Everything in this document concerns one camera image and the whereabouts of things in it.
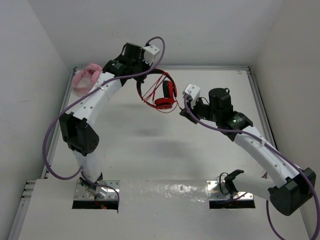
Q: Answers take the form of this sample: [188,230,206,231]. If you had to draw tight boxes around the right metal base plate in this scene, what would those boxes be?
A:
[206,179,255,201]

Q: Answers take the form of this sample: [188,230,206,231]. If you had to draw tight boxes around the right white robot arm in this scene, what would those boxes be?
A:
[180,84,316,216]

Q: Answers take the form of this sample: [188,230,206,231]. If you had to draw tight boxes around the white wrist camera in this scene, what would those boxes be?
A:
[142,45,160,65]
[182,83,201,104]

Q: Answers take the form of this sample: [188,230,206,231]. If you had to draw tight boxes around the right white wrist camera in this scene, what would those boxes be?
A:
[182,83,201,104]

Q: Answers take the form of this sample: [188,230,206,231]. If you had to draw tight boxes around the aluminium table frame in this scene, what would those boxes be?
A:
[8,65,295,240]

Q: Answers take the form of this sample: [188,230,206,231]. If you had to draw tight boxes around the red black headphones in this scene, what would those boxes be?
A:
[136,69,179,112]

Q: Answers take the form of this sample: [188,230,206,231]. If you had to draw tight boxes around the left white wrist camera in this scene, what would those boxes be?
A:
[142,45,160,65]

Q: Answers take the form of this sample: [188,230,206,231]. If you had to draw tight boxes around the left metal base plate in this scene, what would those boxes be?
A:
[73,180,120,201]

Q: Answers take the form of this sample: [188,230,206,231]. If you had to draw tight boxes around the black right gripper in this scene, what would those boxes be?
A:
[180,94,220,125]

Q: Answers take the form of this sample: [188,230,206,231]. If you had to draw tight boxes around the metal base plate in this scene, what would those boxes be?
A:
[73,180,120,201]
[206,179,255,201]

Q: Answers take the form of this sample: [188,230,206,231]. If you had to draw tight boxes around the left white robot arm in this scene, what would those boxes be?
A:
[59,43,160,183]

